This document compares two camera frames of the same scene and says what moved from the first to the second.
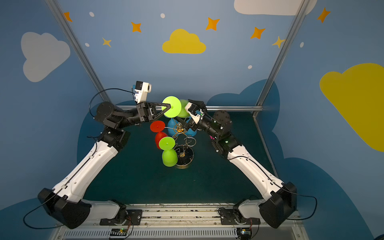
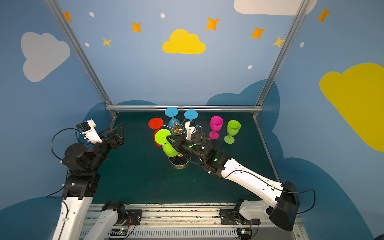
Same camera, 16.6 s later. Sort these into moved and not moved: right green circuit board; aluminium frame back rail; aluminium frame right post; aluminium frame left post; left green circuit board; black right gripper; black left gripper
Moved: black left gripper; black right gripper
Not moved: right green circuit board; left green circuit board; aluminium frame back rail; aluminium frame right post; aluminium frame left post
